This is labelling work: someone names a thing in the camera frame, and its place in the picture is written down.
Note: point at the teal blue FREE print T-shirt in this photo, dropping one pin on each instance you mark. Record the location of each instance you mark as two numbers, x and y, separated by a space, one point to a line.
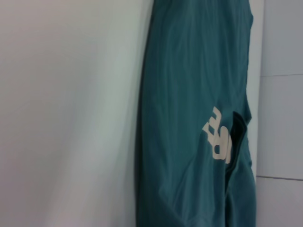
189 71

